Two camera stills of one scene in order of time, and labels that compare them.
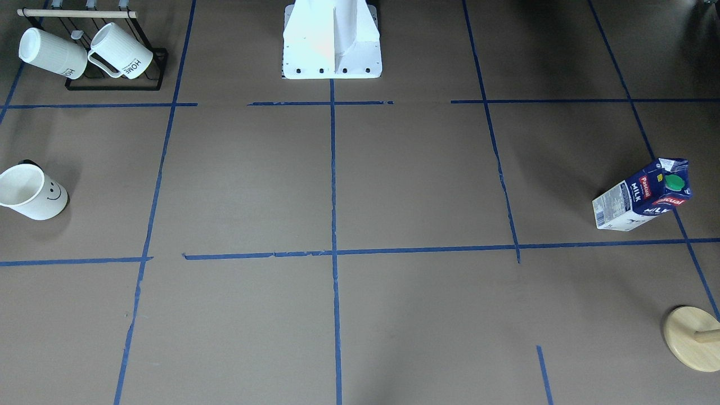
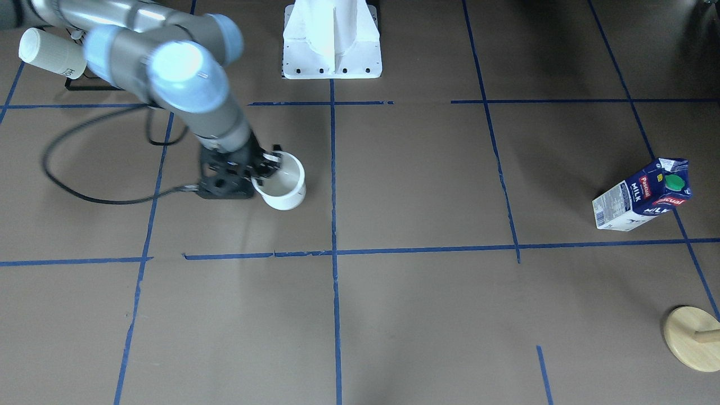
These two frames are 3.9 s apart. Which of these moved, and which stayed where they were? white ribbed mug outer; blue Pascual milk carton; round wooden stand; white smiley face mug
Moved: white smiley face mug
Stayed: blue Pascual milk carton; white ribbed mug outer; round wooden stand
